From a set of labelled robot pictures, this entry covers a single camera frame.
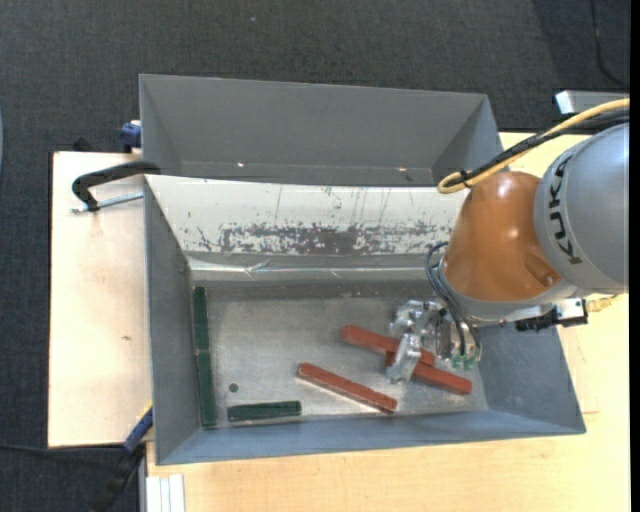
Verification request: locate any pale wood board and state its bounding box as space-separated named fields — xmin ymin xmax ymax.
xmin=47 ymin=149 xmax=154 ymax=450

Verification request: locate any dark green flat block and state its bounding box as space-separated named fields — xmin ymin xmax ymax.
xmin=195 ymin=350 xmax=219 ymax=429
xmin=226 ymin=399 xmax=303 ymax=424
xmin=191 ymin=285 xmax=211 ymax=354

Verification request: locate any black cylinder on white bracket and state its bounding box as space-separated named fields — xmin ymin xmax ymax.
xmin=514 ymin=297 xmax=589 ymax=333

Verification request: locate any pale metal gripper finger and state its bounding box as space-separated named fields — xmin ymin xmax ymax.
xmin=385 ymin=333 xmax=424 ymax=385
xmin=388 ymin=299 xmax=429 ymax=342

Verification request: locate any grey metal bin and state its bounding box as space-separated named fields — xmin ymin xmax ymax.
xmin=138 ymin=73 xmax=587 ymax=466

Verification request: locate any red-brown flat block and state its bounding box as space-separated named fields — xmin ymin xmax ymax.
xmin=384 ymin=350 xmax=474 ymax=397
xmin=340 ymin=324 xmax=437 ymax=367
xmin=296 ymin=362 xmax=399 ymax=415

